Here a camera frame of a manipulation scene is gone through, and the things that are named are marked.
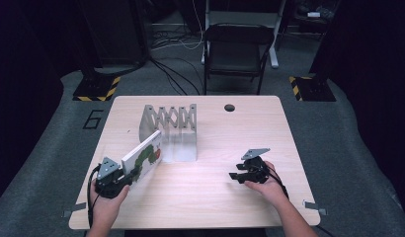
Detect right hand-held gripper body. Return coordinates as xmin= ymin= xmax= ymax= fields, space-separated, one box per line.
xmin=235 ymin=147 xmax=272 ymax=185

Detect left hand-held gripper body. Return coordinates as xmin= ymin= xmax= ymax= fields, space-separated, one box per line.
xmin=93 ymin=156 xmax=133 ymax=199

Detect white caterpillar picture book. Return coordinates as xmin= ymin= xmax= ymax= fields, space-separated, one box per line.
xmin=120 ymin=129 xmax=164 ymax=190

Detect grey metal expandable book stand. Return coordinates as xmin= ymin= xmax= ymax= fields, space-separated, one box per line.
xmin=138 ymin=103 xmax=199 ymax=164

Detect person's left hand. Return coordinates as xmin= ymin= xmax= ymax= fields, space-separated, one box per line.
xmin=88 ymin=180 xmax=131 ymax=229

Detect person's right hand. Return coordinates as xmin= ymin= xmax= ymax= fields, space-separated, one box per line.
xmin=244 ymin=160 xmax=289 ymax=209

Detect grey tape strip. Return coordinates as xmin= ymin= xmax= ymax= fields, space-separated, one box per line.
xmin=302 ymin=199 xmax=328 ymax=217
xmin=61 ymin=201 xmax=88 ymax=219

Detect black stand with striped base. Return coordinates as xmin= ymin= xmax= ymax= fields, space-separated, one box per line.
xmin=287 ymin=0 xmax=337 ymax=103
xmin=72 ymin=0 xmax=122 ymax=103

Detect black folding chair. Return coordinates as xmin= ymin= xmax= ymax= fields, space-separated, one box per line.
xmin=202 ymin=22 xmax=277 ymax=97

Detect left hand-held gripper black cable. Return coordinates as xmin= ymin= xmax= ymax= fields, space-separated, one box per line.
xmin=86 ymin=163 xmax=104 ymax=229

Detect hand-held gripper black cable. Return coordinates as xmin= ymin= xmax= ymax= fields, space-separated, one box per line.
xmin=263 ymin=163 xmax=290 ymax=201
xmin=86 ymin=163 xmax=104 ymax=229

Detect right hand-held gripper black cable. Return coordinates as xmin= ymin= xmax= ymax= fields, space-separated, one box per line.
xmin=263 ymin=163 xmax=290 ymax=201

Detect black floor cables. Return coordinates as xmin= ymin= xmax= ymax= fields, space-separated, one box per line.
xmin=146 ymin=56 xmax=204 ymax=97

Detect white floor cable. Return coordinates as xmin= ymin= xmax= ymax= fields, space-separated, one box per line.
xmin=150 ymin=0 xmax=205 ymax=51

